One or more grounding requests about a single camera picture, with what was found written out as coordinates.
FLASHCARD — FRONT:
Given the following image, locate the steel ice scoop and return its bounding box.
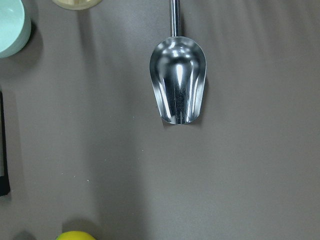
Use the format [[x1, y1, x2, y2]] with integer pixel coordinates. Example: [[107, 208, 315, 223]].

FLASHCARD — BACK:
[[149, 0, 207, 125]]

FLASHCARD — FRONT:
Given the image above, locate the whole yellow lemon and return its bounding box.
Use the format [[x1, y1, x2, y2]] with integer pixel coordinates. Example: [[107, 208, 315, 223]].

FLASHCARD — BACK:
[[56, 230, 96, 240]]

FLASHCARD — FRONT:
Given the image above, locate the wooden mug tree stand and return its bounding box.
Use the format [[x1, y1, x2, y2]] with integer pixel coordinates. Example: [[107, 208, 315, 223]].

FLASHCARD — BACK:
[[52, 0, 102, 11]]

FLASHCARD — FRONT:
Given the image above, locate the steel muddler black tip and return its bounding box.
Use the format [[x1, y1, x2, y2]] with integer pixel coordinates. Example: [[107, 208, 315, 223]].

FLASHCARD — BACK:
[[0, 92, 11, 197]]

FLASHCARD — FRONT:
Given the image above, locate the mint green bowl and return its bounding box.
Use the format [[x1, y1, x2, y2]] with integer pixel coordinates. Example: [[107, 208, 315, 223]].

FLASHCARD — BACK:
[[0, 0, 31, 59]]

